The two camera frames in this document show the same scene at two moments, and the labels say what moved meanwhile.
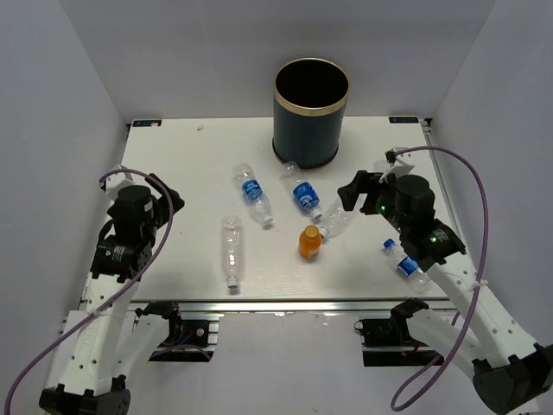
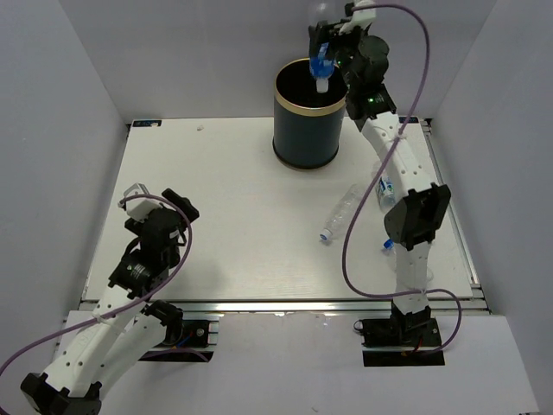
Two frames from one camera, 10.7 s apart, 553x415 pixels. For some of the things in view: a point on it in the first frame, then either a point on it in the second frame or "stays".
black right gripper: (363, 183) -> (353, 34)
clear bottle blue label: (304, 193) -> (322, 45)
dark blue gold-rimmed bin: (310, 97) stays
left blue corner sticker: (147, 124) stays
